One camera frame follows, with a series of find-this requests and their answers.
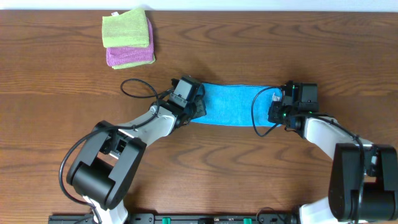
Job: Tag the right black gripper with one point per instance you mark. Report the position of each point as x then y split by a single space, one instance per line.
272 116

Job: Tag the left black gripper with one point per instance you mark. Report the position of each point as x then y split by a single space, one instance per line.
201 99

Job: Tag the blue microfiber cloth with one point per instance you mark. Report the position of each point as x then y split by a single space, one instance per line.
238 105

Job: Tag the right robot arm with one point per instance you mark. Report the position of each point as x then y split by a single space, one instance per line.
363 181

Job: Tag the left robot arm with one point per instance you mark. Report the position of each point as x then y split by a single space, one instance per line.
103 170

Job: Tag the bottom green folded cloth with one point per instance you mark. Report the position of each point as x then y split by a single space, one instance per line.
133 64

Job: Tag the green folded cloth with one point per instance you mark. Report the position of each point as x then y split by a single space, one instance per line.
133 64
129 29

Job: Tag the purple folded cloth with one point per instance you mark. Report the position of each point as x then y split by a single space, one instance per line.
121 55

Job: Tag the top green folded cloth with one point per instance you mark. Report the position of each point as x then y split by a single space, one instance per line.
129 29

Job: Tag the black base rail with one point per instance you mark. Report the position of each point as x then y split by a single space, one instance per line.
147 218

